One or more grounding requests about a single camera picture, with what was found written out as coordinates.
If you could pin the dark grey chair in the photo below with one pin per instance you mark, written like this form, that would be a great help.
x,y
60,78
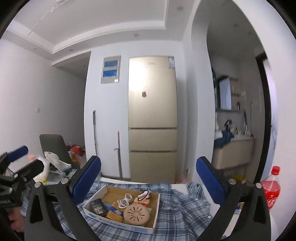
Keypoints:
x,y
55,143

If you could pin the grey mop handle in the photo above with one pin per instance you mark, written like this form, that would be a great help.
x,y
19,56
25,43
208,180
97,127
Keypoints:
x,y
94,130

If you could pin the beige vanity cabinet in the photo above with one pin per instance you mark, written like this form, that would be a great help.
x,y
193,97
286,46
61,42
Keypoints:
x,y
236,153

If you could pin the white pink plush toy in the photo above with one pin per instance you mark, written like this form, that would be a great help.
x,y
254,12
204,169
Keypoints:
x,y
143,196

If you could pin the orange blue cigarette pack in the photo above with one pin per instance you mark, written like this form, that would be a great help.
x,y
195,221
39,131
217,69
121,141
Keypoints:
x,y
115,214

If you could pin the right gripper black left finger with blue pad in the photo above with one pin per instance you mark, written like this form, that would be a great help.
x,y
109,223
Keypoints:
x,y
42,222

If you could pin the beige refrigerator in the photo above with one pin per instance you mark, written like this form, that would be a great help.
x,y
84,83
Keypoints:
x,y
152,119

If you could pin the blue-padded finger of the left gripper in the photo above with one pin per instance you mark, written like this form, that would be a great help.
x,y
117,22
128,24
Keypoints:
x,y
17,153

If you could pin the dark blue cloth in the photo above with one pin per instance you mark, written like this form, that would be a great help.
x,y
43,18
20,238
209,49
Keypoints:
x,y
222,138

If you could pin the blue plaid shirt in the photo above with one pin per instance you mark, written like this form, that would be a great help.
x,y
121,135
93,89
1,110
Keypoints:
x,y
180,217

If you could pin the white plastic bag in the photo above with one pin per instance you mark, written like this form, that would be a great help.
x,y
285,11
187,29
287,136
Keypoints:
x,y
52,164

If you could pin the grey wall electrical panel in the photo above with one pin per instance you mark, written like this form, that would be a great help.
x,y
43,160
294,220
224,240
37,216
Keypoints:
x,y
111,70

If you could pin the red soda bottle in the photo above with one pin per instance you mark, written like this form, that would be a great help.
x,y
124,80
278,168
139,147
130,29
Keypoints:
x,y
271,187

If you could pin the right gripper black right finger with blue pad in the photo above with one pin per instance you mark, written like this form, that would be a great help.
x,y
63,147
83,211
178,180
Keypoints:
x,y
254,220

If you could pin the white cardboard box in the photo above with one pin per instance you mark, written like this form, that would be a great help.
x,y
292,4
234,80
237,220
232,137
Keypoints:
x,y
122,198

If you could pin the black small box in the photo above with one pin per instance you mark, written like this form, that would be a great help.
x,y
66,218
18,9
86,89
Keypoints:
x,y
98,207

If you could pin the red-grey broom handle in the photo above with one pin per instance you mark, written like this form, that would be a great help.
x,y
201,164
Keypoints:
x,y
119,155

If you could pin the pink round perforated disc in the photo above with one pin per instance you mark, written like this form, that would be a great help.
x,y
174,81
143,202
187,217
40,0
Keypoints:
x,y
136,214

